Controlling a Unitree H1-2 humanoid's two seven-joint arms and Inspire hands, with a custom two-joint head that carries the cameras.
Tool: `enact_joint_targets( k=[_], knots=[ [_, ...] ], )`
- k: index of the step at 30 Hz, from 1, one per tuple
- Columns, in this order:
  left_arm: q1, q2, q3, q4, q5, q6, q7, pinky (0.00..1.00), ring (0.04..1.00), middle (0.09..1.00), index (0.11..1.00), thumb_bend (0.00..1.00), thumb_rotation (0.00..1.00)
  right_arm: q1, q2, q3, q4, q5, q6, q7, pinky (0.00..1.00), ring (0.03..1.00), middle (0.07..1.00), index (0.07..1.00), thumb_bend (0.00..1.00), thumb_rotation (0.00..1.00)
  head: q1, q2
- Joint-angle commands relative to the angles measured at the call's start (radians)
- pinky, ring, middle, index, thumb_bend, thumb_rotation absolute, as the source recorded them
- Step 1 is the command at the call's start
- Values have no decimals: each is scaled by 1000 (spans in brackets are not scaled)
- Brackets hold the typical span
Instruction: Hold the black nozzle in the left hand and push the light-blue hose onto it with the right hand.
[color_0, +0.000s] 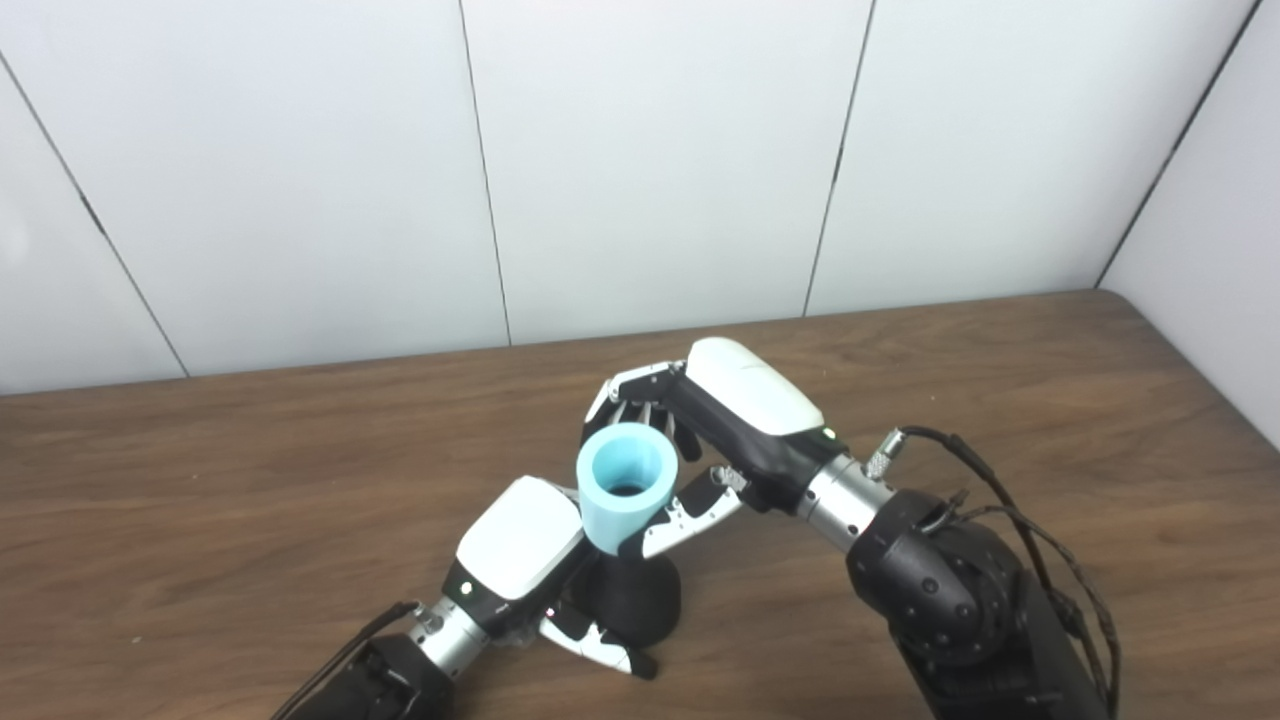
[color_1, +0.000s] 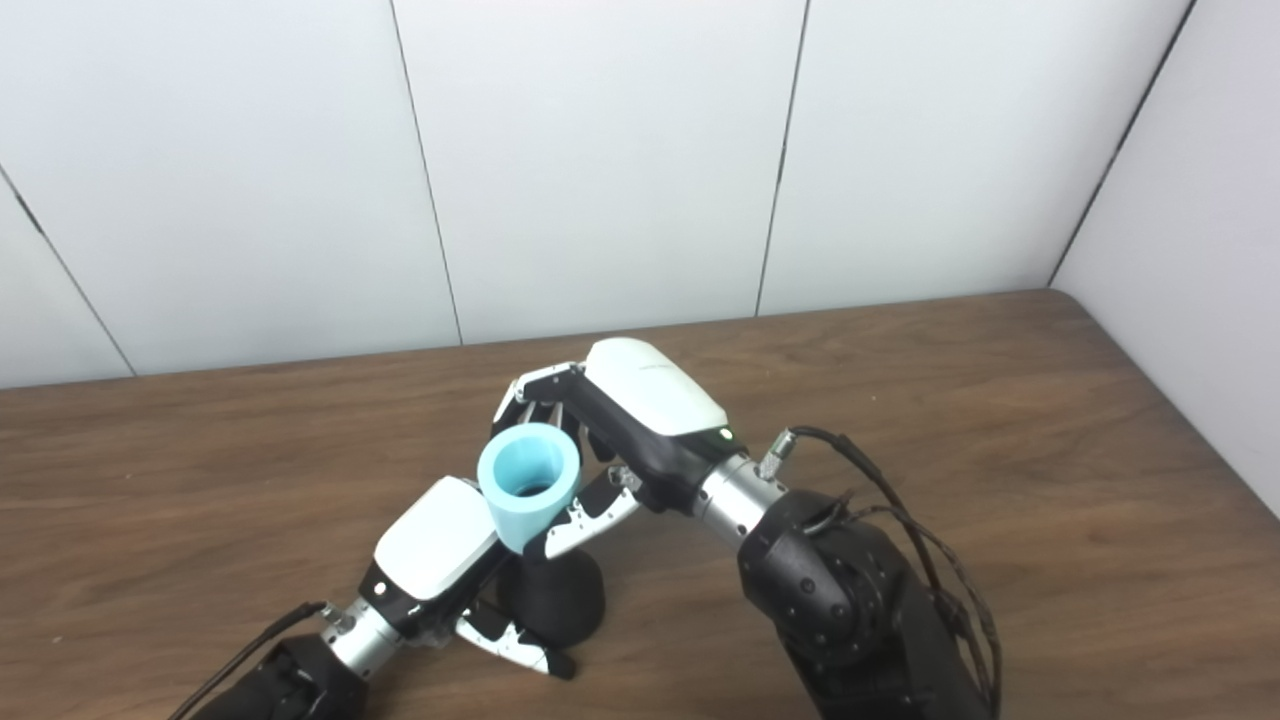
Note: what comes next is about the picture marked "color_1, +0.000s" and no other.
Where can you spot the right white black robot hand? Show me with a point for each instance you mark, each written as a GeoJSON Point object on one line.
{"type": "Point", "coordinates": [650, 410]}

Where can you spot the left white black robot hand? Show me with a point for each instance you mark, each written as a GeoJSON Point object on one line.
{"type": "Point", "coordinates": [435, 545]}

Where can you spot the black flared nozzle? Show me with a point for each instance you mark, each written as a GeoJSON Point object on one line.
{"type": "Point", "coordinates": [555, 595]}

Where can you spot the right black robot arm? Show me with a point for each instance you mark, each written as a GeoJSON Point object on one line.
{"type": "Point", "coordinates": [850, 610]}

